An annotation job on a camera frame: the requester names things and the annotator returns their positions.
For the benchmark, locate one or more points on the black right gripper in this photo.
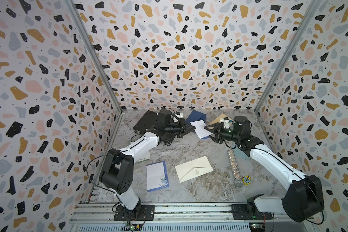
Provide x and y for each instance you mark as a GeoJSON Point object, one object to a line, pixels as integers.
{"type": "Point", "coordinates": [217, 126]}

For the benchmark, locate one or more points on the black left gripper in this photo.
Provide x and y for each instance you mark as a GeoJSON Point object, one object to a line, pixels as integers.
{"type": "Point", "coordinates": [183, 126]}

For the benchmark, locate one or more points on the cream envelope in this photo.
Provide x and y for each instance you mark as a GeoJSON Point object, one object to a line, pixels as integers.
{"type": "Point", "coordinates": [193, 169]}

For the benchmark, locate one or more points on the white letter paper blue border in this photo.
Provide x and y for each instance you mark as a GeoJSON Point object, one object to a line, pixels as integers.
{"type": "Point", "coordinates": [157, 177]}

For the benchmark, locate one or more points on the white letter paper green border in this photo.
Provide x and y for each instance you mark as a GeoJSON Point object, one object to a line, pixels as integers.
{"type": "Point", "coordinates": [144, 157]}

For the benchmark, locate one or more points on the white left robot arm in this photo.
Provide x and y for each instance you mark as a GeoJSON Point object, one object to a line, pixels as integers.
{"type": "Point", "coordinates": [117, 170]}

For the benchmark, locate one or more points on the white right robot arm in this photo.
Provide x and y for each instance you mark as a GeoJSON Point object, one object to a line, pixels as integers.
{"type": "Point", "coordinates": [304, 196]}

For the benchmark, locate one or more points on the black hard case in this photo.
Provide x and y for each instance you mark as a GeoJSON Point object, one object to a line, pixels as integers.
{"type": "Point", "coordinates": [145, 123]}

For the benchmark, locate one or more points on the glitter filled clear tube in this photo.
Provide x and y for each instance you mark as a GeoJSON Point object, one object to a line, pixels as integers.
{"type": "Point", "coordinates": [235, 169]}

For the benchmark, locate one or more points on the yellow round tape measure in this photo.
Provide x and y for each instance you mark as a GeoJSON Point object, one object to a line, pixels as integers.
{"type": "Point", "coordinates": [246, 180]}

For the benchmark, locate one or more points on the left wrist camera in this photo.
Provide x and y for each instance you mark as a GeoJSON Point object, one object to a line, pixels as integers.
{"type": "Point", "coordinates": [178, 115]}

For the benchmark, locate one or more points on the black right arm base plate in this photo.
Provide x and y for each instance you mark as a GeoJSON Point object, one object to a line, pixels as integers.
{"type": "Point", "coordinates": [248, 211]}

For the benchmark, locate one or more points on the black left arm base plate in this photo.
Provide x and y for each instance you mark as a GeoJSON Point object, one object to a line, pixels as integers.
{"type": "Point", "coordinates": [140, 213]}

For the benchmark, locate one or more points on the aluminium left corner post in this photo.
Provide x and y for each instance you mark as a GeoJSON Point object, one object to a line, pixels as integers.
{"type": "Point", "coordinates": [70, 6]}

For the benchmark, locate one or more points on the aluminium corner post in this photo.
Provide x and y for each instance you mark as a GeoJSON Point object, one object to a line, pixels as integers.
{"type": "Point", "coordinates": [70, 6]}
{"type": "Point", "coordinates": [314, 5]}

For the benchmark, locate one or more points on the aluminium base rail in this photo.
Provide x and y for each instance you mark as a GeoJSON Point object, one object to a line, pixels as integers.
{"type": "Point", "coordinates": [182, 217]}

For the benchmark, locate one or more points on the aluminium right corner post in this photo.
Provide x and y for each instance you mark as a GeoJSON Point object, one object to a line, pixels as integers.
{"type": "Point", "coordinates": [314, 5]}

